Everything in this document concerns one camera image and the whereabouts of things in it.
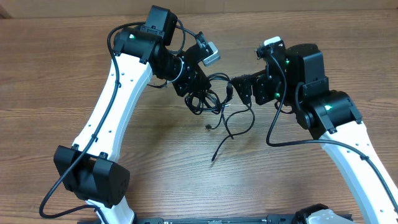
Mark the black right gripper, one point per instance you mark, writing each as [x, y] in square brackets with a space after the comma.
[260, 84]

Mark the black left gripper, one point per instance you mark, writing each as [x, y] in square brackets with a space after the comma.
[193, 81]

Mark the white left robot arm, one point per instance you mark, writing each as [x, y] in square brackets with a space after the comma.
[139, 51]

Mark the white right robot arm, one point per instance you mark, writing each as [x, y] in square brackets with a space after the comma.
[295, 77]

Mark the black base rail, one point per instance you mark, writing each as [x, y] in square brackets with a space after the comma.
[316, 214]

